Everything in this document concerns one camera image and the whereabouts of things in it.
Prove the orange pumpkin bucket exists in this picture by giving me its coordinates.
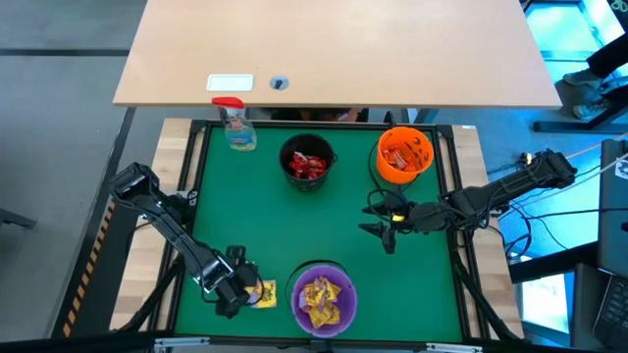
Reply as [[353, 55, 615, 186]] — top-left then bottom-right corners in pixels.
[[367, 126, 436, 197]]

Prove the long black floor cable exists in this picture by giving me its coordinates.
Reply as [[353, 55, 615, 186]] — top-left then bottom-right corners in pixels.
[[514, 207, 628, 221]]

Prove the person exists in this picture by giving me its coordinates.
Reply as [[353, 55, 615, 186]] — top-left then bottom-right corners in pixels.
[[561, 31, 628, 122]]

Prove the purple pumpkin bucket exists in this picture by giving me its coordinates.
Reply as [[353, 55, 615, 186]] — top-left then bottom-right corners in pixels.
[[284, 259, 359, 339]]

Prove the white orange floor cable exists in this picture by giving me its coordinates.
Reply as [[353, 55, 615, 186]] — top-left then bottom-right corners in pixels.
[[568, 130, 628, 159]]

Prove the black furniture leg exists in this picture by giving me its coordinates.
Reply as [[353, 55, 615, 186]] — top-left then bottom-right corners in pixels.
[[0, 207, 38, 229]]

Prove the black desk foot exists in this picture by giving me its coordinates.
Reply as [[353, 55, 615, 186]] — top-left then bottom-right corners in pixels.
[[533, 95, 628, 133]]

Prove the grey laptop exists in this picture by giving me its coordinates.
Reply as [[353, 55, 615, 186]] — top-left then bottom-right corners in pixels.
[[592, 138, 628, 350]]

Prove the clear spray bottle red trigger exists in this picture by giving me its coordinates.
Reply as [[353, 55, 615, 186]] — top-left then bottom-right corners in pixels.
[[211, 96, 258, 152]]

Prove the black floor beam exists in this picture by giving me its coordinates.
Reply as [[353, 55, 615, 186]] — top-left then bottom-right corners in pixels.
[[509, 242, 600, 284]]

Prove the silver frame bracket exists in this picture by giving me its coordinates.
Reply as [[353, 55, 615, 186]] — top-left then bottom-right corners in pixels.
[[154, 336, 211, 353], [425, 342, 485, 353]]

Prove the black hazard striped ramp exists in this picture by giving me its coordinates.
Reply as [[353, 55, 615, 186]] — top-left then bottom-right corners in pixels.
[[51, 195, 143, 339]]

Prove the black floor cable bundle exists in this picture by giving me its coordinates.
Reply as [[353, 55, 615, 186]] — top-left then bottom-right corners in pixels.
[[499, 215, 536, 261]]

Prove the black halloween bucket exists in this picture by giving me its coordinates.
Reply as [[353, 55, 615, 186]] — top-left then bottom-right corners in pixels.
[[279, 132, 340, 193]]

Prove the light wooden desk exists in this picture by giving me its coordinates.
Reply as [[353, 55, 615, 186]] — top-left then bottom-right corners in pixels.
[[112, 0, 563, 110]]

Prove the green table mat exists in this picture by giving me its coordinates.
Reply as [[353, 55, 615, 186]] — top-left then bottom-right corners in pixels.
[[174, 126, 465, 343]]

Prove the black aluminium table frame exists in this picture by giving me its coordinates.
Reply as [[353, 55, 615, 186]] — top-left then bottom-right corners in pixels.
[[110, 119, 529, 353]]

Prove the white rectangular desk plate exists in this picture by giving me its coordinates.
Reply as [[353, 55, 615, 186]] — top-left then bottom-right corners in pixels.
[[205, 73, 255, 92]]

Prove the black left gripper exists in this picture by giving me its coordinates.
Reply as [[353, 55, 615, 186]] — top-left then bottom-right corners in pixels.
[[203, 246, 260, 320]]

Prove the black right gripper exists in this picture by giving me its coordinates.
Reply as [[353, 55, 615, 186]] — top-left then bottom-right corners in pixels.
[[357, 195, 448, 255]]

